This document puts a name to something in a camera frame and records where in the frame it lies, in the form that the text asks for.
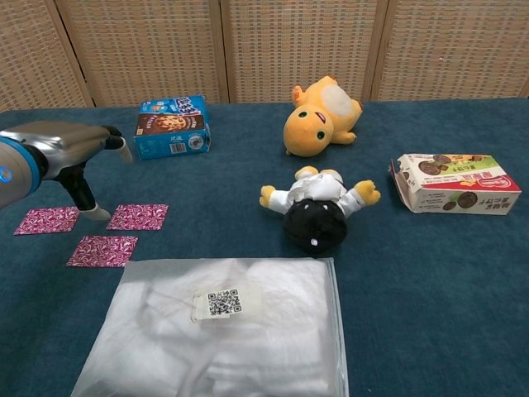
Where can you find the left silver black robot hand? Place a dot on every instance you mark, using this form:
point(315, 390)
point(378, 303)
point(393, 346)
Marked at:
point(62, 140)

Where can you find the pink patterned card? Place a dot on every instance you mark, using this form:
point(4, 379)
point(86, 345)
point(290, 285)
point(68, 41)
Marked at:
point(138, 216)
point(47, 220)
point(103, 251)

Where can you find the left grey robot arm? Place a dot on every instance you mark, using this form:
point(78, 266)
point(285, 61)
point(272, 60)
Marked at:
point(12, 178)

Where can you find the blue chocolate cookie box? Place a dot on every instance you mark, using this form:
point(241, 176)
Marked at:
point(169, 124)

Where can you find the yellow plush animal toy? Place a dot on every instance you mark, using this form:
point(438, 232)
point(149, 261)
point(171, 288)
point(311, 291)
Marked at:
point(308, 132)

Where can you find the woven rattan folding screen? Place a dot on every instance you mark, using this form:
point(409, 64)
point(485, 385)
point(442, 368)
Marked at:
point(289, 41)

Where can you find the clear bag with white cloth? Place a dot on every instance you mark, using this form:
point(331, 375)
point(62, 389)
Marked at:
point(206, 351)

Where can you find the black white plush toy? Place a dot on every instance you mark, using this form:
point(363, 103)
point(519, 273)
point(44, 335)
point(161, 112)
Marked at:
point(316, 223)

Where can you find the blue felt table cover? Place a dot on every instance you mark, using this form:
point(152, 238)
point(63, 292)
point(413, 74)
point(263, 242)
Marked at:
point(413, 289)

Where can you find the white red biscuit box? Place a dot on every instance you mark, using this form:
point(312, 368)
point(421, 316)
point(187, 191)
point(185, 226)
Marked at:
point(454, 186)

